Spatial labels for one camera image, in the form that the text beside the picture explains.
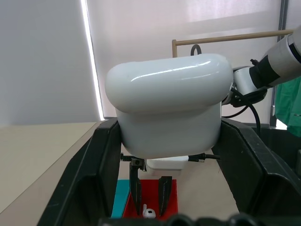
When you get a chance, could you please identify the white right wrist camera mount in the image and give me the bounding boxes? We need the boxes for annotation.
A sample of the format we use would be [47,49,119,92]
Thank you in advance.
[145,155,190,172]

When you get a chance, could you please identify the blue tray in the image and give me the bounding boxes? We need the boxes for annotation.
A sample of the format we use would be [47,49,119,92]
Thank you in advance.
[111,179,131,218]

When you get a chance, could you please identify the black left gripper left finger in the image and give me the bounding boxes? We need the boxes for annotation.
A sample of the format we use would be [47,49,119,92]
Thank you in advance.
[36,117,122,226]

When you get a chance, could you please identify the green cloth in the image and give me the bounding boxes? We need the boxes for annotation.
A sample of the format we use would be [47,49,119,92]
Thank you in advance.
[275,76,301,137]

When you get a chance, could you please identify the white earbud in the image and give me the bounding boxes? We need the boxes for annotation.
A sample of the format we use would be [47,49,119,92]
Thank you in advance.
[142,204,157,220]

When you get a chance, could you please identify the wooden rack frame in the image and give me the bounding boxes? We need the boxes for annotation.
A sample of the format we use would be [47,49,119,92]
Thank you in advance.
[172,29,295,58]

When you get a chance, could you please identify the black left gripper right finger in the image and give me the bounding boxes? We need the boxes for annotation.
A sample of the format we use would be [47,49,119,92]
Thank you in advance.
[211,117,301,226]

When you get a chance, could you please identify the black ring hook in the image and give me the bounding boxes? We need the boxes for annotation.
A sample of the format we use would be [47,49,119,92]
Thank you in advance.
[190,44,202,56]

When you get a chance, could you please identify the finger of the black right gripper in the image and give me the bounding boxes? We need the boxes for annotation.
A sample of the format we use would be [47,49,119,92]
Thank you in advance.
[129,163,142,216]
[158,176,173,218]

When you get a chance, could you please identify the red tray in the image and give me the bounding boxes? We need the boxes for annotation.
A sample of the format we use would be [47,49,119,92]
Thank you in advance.
[122,179,180,220]

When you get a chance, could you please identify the white earbuds charging case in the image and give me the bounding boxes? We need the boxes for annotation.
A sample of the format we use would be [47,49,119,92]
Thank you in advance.
[104,53,235,160]

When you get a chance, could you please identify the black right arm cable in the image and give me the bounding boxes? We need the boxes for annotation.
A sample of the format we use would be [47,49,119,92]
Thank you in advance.
[188,90,268,163]

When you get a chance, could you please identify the grey metal pole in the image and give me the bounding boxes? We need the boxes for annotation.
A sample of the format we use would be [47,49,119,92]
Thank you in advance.
[269,0,289,129]

